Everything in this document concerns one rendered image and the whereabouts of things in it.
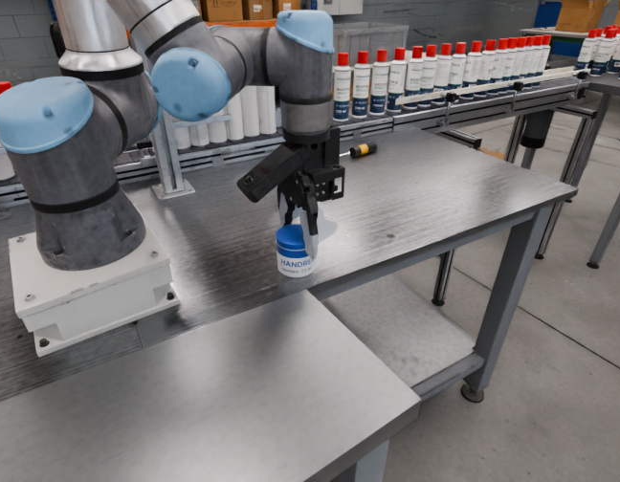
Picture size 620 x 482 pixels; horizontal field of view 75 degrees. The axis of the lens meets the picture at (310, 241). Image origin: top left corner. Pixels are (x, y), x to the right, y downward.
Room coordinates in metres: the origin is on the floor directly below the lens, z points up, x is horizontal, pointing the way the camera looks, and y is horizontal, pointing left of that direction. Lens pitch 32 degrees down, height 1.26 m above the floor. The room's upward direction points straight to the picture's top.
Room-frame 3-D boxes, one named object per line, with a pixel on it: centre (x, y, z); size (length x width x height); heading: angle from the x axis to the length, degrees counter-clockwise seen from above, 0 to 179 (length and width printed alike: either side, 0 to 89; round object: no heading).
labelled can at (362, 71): (1.38, -0.17, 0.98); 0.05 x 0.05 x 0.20
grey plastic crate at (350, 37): (3.14, -0.33, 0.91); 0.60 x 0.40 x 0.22; 127
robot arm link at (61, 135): (0.54, 0.34, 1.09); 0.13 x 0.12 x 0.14; 171
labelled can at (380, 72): (1.42, -0.23, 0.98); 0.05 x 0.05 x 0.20
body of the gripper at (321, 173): (0.61, 0.00, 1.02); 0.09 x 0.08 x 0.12; 122
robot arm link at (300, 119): (0.61, 0.01, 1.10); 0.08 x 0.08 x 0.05
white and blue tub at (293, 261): (0.59, 0.02, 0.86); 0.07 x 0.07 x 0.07
